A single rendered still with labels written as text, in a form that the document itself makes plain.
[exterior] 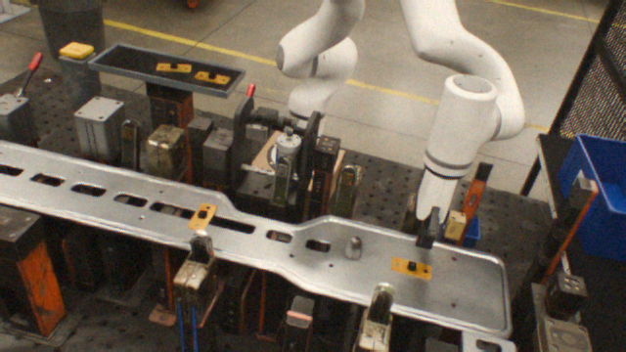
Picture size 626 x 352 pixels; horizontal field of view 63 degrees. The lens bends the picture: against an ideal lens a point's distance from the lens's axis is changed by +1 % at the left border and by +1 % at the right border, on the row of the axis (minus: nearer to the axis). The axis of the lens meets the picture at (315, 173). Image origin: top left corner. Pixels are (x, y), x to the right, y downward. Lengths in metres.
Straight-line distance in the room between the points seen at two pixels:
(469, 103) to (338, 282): 0.45
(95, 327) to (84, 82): 0.63
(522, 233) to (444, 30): 1.03
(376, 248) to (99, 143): 0.70
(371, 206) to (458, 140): 0.87
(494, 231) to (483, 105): 0.97
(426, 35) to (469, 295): 0.52
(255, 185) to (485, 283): 0.59
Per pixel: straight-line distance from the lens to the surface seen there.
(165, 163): 1.27
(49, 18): 3.99
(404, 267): 1.10
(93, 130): 1.33
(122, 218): 1.17
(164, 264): 1.23
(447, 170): 0.89
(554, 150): 1.61
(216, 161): 1.25
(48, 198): 1.26
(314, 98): 1.49
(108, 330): 1.37
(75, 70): 1.51
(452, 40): 0.91
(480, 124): 0.85
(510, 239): 1.76
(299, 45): 1.38
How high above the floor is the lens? 1.79
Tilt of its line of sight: 37 degrees down
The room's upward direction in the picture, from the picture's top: 8 degrees clockwise
